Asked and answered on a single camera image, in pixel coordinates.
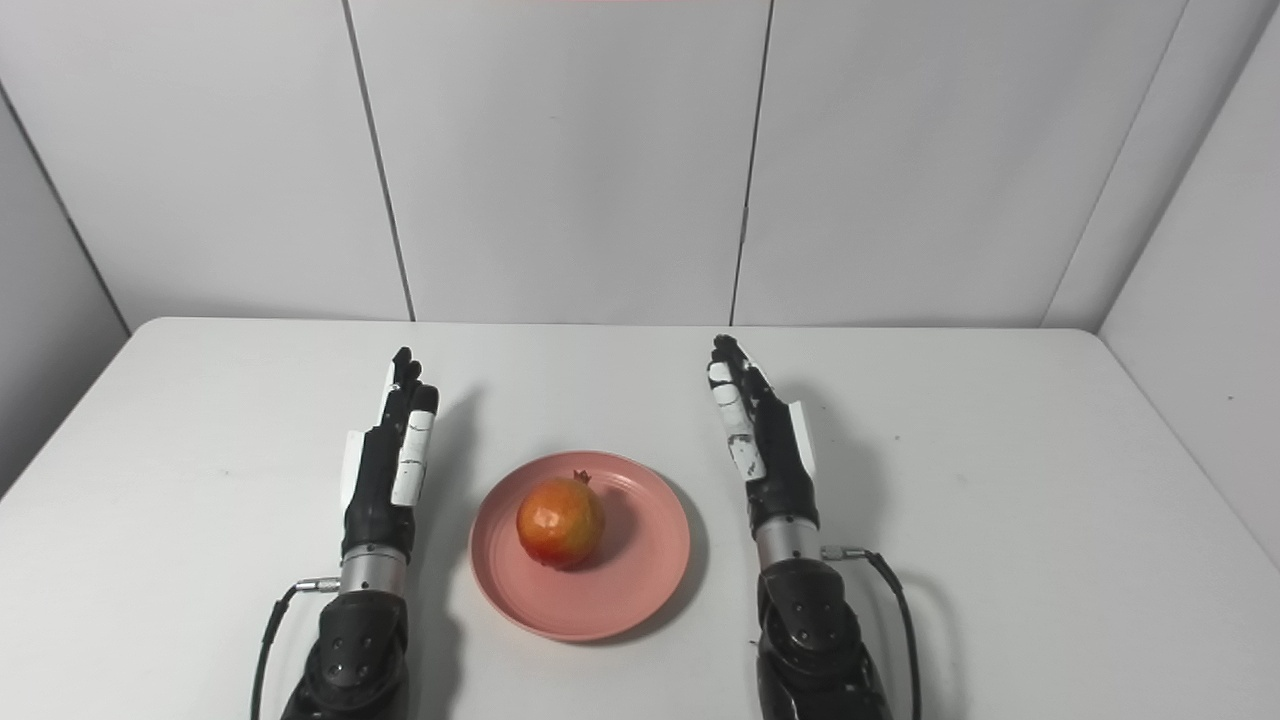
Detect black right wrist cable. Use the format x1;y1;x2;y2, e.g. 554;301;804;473
820;545;922;720

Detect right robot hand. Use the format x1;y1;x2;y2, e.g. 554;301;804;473
707;334;821;531

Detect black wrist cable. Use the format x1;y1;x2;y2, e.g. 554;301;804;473
820;545;922;720
250;577;343;720

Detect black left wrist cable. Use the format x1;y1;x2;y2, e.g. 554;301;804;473
250;577;343;720

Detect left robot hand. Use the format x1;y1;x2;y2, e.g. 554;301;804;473
341;347;441;556

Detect red orange pomegranate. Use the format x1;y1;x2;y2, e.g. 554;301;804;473
516;470;607;571

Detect pink plate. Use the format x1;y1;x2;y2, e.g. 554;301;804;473
470;451;692;642

